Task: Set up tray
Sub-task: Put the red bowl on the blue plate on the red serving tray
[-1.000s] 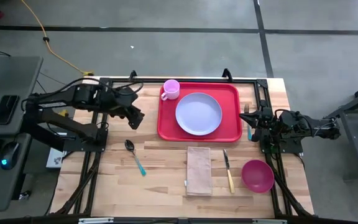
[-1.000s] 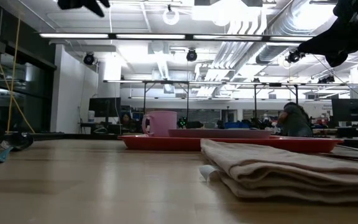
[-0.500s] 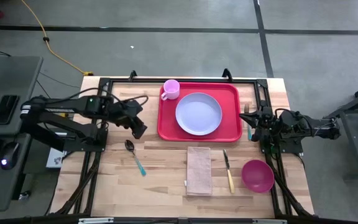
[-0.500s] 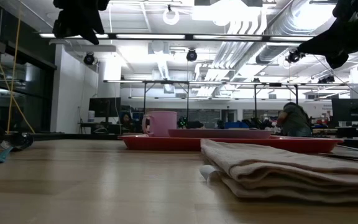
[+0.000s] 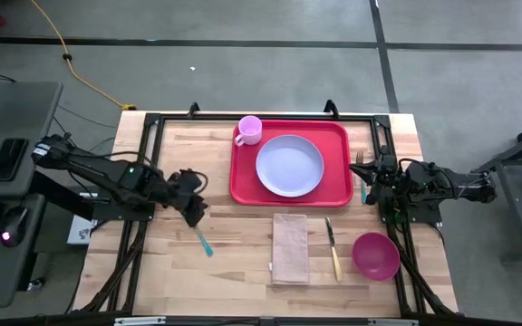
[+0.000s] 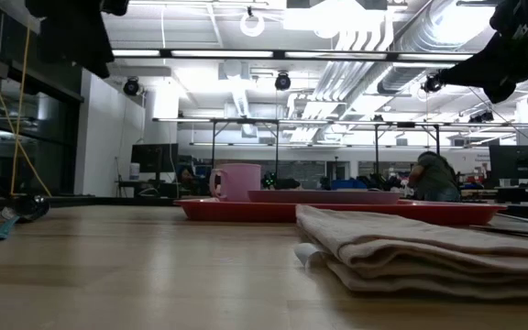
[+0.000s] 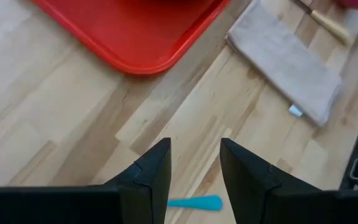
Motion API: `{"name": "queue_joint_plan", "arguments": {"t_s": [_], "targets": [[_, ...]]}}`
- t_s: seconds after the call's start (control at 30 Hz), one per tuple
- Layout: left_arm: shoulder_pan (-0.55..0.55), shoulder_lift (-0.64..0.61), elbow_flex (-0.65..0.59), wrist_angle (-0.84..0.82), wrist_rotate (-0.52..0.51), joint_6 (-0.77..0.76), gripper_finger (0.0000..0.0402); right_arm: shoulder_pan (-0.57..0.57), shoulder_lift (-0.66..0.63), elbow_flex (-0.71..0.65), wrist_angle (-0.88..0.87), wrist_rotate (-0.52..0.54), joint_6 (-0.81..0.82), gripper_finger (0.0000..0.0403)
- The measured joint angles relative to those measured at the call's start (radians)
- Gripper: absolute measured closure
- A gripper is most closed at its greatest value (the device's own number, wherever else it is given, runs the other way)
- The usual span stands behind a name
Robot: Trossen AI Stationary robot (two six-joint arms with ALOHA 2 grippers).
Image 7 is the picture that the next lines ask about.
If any dark red bowl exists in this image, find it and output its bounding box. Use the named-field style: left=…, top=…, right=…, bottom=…
left=336, top=0, right=358, bottom=9

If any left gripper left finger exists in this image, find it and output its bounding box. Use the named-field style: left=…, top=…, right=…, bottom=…
left=103, top=138, right=172, bottom=224

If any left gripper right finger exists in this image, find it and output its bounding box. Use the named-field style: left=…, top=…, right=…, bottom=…
left=219, top=138, right=321, bottom=224

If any teal-handled spoon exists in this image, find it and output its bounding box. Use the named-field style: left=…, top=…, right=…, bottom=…
left=167, top=195, right=224, bottom=212

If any red plastic tray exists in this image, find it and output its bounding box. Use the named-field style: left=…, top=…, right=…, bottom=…
left=31, top=0, right=232, bottom=77

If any beige cloth napkin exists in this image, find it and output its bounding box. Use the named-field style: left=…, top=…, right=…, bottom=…
left=225, top=0, right=343, bottom=127

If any cream-handled knife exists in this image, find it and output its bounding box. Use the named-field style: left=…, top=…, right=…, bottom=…
left=292, top=0, right=352, bottom=47

